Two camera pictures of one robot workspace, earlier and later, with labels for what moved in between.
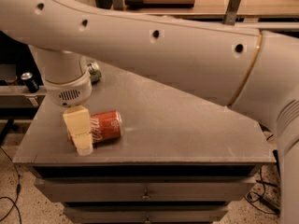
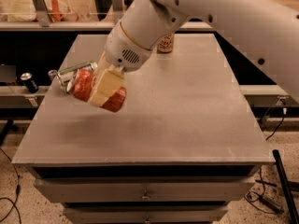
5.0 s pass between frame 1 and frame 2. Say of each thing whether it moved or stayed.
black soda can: stayed
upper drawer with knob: stayed
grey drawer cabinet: stayed
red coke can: moved
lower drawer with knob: stayed
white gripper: moved
